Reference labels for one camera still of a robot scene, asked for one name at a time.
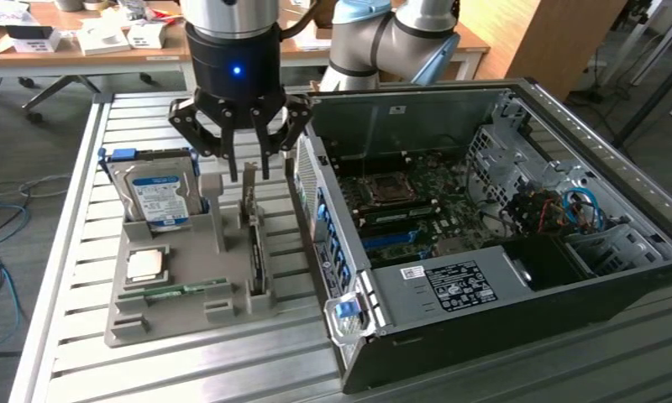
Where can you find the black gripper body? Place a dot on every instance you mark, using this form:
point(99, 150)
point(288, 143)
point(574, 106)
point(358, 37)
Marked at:
point(235, 84)

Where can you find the black graphics card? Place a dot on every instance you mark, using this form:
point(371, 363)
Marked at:
point(255, 252)

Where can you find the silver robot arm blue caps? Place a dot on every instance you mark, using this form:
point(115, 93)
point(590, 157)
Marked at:
point(359, 46)

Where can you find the white paper stack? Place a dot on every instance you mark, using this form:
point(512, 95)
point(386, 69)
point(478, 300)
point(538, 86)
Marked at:
point(308, 42)

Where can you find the hard disk blue caddy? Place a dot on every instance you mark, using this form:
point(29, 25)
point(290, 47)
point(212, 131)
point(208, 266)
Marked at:
point(156, 197)

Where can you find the small white labelled box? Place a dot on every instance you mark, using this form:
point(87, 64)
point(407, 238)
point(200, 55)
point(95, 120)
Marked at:
point(145, 37)

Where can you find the brown cardboard box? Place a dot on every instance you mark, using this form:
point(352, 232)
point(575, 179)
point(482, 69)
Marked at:
point(324, 19)

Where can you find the CPU socket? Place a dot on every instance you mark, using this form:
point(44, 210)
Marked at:
point(390, 187)

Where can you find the flat white box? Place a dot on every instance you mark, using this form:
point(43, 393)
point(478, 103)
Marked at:
point(103, 40)

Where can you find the grey parts rack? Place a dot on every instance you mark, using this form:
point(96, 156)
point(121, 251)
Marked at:
point(196, 260)

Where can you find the blue expansion slot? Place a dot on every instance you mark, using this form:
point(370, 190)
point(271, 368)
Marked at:
point(390, 240)

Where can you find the silver CPU chip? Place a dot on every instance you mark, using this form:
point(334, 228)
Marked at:
point(145, 265)

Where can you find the grey cup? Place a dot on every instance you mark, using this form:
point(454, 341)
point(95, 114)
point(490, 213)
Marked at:
point(68, 5)

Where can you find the green motherboard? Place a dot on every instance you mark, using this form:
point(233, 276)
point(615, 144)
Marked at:
point(454, 210)

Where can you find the white box black lid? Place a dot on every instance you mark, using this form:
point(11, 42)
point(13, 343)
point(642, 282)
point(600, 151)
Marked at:
point(33, 40)

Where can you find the silver perforated drive cage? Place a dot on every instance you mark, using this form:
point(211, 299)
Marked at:
point(499, 168)

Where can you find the grey chipset heat sink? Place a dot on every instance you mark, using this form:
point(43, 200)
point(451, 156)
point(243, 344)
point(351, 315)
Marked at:
point(450, 247)

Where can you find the blue case latch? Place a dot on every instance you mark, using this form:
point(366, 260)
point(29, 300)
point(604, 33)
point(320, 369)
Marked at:
point(348, 310)

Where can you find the grey power supply unit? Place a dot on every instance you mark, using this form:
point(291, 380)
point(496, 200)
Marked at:
point(403, 302)

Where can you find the wooden cabinet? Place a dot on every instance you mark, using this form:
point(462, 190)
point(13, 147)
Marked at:
point(566, 42)

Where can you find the black open PC case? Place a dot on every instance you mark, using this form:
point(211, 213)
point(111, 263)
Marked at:
point(482, 336)

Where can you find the silver disk bay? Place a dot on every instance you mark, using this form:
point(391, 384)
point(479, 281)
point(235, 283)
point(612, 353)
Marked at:
point(622, 252)

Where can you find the wooden desk white frame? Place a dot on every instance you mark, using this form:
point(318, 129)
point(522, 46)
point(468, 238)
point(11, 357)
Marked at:
point(474, 44)
point(61, 61)

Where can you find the black metal post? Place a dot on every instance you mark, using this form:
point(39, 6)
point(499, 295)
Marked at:
point(655, 88)

